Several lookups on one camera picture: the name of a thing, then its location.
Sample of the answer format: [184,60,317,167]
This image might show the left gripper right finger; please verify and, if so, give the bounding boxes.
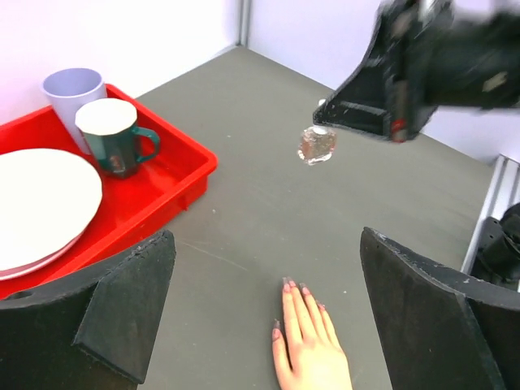
[360,227,519,389]

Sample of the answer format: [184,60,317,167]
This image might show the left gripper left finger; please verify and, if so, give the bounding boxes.
[1,230,176,389]

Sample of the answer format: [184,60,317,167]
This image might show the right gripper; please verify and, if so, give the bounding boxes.
[313,1,454,143]

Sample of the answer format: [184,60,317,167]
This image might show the glitter nail polish bottle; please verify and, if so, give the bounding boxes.
[297,125,337,166]

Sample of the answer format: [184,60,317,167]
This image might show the white nail polish cap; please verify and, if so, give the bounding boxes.
[313,98,329,135]

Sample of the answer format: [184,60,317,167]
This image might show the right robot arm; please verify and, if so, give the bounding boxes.
[313,1,519,143]

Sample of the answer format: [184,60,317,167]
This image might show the mannequin hand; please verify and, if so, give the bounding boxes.
[271,277,353,390]

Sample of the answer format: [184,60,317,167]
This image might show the red plastic tray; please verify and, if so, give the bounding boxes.
[1,100,218,298]

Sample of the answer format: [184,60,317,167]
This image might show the white paper plates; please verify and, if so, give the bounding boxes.
[1,148,102,280]

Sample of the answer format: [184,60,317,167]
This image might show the dark green mug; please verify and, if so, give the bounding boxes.
[75,97,161,179]

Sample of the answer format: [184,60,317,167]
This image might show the lavender plastic cup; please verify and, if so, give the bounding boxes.
[41,67,107,155]

